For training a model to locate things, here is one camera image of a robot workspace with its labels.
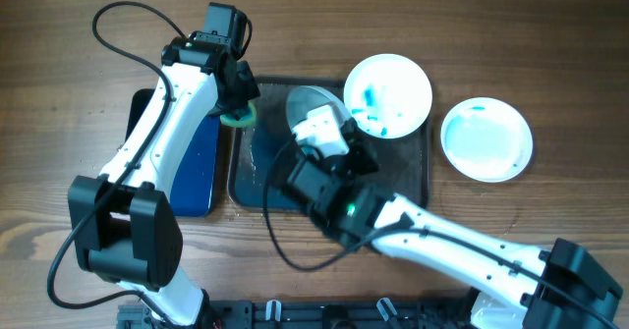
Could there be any green scrubbing sponge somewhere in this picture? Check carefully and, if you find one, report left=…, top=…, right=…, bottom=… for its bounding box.
left=220, top=101, right=257, bottom=129

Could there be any white plate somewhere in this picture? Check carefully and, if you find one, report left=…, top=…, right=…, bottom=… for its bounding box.
left=439, top=97, right=534, bottom=184
left=286, top=85, right=351, bottom=136
left=343, top=54, right=433, bottom=139

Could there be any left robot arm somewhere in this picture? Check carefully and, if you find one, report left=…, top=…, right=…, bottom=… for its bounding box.
left=47, top=3, right=259, bottom=328

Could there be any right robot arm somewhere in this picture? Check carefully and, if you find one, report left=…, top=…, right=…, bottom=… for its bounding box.
left=264, top=118, right=623, bottom=328

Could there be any black tray with blue water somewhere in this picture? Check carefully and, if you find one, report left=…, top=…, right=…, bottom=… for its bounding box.
left=124, top=94, right=220, bottom=217

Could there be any right black cable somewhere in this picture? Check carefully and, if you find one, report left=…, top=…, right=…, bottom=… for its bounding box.
left=261, top=137, right=620, bottom=329

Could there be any black cable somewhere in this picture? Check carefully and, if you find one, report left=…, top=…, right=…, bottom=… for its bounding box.
left=46, top=0, right=191, bottom=320
left=261, top=137, right=620, bottom=329

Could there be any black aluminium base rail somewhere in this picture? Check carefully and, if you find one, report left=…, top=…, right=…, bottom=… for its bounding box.
left=116, top=297, right=473, bottom=329

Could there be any left black cable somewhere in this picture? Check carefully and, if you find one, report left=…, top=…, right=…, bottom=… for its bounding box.
left=46, top=0, right=191, bottom=320

